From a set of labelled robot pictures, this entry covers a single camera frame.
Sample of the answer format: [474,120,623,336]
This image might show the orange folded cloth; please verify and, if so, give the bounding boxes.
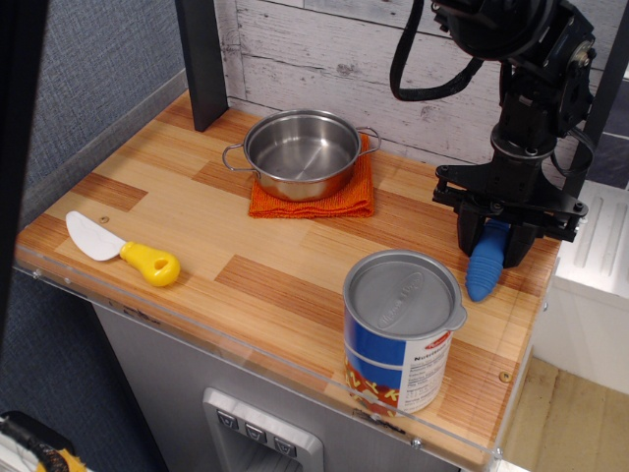
[249,154,374,219]

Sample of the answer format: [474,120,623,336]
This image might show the dark vertical post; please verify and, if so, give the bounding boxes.
[175,0,229,132]
[559,1,628,198]

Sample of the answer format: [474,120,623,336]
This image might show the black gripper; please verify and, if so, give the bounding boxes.
[433,151,588,268]

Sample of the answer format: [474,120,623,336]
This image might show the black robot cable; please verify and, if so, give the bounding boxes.
[389,0,487,103]

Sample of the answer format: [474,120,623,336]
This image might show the yellow and black object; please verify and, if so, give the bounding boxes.
[1,411,89,471]

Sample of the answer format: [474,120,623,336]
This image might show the dark vertical post left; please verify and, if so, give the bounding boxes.
[175,0,229,132]

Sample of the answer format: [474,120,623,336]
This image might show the toy fridge dispenser panel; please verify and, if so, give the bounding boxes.
[202,387,324,471]

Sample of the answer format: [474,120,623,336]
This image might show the stainless steel pot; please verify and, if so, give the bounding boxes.
[222,109,382,203]

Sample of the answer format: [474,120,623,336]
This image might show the dark vertical post right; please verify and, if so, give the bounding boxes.
[559,1,628,198]

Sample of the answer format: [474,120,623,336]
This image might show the clear acrylic guard rail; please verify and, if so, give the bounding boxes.
[1,75,558,471]

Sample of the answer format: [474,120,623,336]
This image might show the white toy sink unit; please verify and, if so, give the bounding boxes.
[532,182,628,393]

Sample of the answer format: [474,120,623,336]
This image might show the blue handled metal fork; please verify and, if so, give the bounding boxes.
[465,219,510,302]

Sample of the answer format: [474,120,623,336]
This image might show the blue labelled soup can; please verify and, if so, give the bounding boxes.
[343,250,467,415]

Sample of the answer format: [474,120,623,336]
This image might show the yellow handled white toy knife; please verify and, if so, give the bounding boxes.
[65,210,181,287]

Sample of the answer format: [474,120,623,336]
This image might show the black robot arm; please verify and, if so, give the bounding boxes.
[432,1,596,267]

